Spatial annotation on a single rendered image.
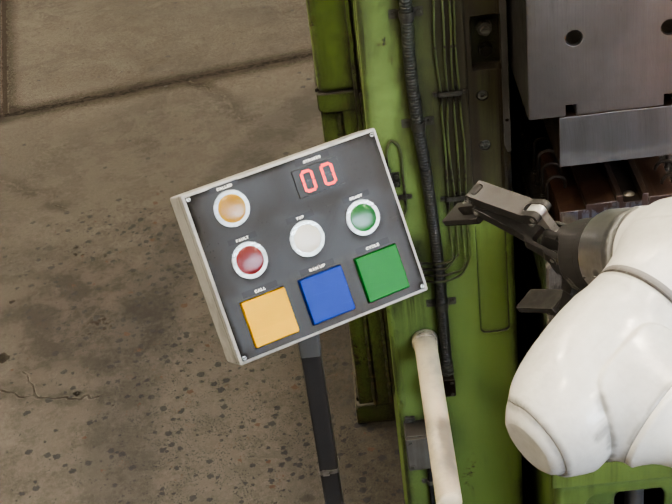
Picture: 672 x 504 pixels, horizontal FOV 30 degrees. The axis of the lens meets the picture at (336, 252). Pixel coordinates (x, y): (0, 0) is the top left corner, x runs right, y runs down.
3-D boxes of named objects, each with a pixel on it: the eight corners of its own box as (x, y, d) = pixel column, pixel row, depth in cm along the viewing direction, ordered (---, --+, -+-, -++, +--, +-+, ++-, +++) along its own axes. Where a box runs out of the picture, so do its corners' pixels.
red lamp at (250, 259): (266, 275, 195) (262, 252, 192) (236, 278, 195) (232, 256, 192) (266, 264, 197) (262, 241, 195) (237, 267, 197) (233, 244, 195)
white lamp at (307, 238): (323, 253, 198) (320, 230, 195) (294, 256, 198) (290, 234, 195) (323, 242, 200) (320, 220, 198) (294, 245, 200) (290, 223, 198)
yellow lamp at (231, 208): (248, 223, 194) (244, 200, 191) (218, 227, 194) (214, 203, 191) (248, 212, 196) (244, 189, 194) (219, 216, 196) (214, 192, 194)
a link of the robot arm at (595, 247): (650, 323, 116) (609, 321, 121) (703, 254, 119) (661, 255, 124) (593, 254, 113) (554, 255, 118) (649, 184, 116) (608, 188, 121)
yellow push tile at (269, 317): (300, 331, 197) (284, 286, 196) (257, 349, 194) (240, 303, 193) (296, 330, 199) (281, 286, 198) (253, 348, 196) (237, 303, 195)
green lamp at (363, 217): (379, 232, 201) (376, 209, 198) (350, 235, 201) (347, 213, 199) (378, 221, 203) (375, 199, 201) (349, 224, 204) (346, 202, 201)
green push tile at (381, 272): (410, 286, 203) (396, 243, 202) (370, 303, 201) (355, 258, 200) (406, 286, 205) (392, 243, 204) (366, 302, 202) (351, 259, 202)
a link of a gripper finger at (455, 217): (479, 224, 132) (475, 218, 131) (445, 226, 138) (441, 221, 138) (496, 204, 133) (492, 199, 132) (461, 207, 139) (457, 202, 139)
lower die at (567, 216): (674, 230, 219) (677, 189, 214) (560, 243, 219) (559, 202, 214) (621, 115, 253) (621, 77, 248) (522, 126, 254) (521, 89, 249)
